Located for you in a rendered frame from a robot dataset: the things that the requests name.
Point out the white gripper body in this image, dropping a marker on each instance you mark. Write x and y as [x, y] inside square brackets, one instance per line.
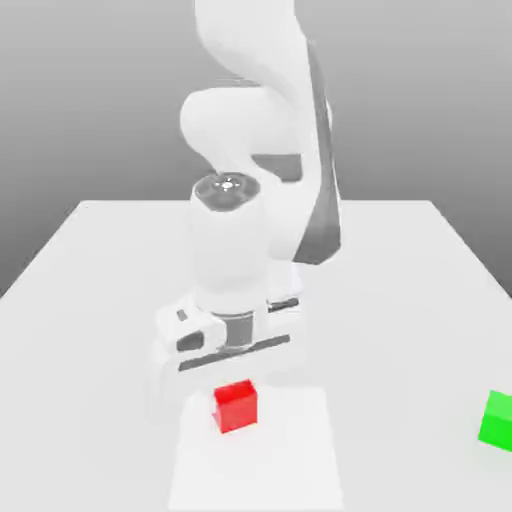
[240, 362]

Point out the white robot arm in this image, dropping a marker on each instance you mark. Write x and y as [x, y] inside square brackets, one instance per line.
[228, 248]

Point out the small red cube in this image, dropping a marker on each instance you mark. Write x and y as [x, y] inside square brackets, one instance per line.
[236, 408]

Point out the small green cube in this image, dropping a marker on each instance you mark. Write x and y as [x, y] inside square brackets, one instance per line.
[498, 422]

